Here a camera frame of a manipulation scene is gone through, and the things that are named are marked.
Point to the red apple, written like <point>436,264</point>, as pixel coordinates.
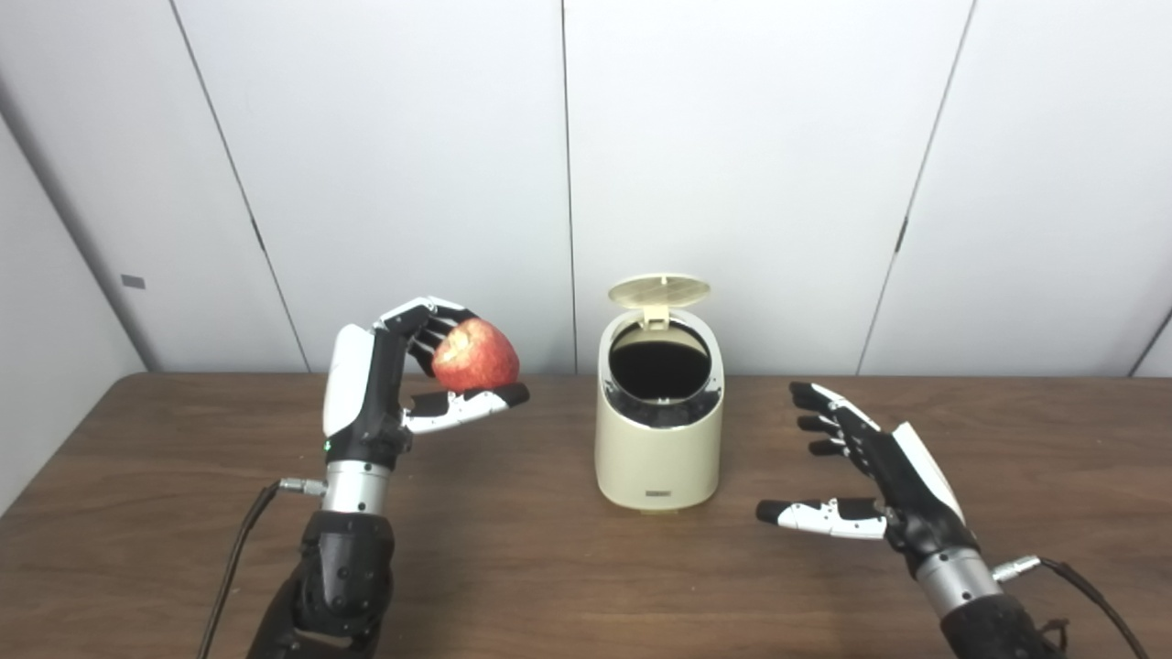
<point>478,357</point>

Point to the small gray wall label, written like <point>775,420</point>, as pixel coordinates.
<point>134,282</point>

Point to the round cream bin lid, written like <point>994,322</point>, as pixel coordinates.
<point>659,290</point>

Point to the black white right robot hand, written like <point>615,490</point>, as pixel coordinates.
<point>906,485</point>

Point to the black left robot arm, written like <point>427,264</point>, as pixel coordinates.
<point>343,567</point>

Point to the cream-colored bin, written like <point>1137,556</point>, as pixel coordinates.
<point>657,458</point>

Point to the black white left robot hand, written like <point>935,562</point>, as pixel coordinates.
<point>366,394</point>

